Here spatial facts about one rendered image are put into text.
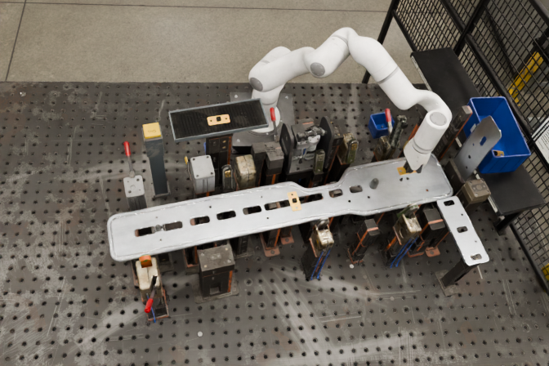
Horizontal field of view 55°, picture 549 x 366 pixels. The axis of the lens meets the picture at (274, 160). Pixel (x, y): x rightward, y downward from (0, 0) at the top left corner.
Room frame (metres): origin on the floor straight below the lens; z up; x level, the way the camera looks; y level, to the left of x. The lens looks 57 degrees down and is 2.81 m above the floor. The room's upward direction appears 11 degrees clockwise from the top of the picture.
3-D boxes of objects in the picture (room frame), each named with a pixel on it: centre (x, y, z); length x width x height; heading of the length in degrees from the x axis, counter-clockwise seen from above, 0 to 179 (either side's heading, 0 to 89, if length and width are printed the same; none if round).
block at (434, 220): (1.07, -0.68, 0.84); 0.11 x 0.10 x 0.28; 25
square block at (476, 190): (1.21, -0.83, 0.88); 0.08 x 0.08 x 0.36; 25
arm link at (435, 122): (1.21, -0.53, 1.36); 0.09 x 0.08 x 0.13; 153
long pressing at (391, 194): (1.00, -0.09, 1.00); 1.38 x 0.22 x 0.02; 115
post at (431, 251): (1.09, -0.75, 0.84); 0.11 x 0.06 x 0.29; 25
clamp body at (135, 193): (0.91, 0.50, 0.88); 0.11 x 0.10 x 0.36; 25
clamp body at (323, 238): (0.88, -0.24, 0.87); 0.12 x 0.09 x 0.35; 25
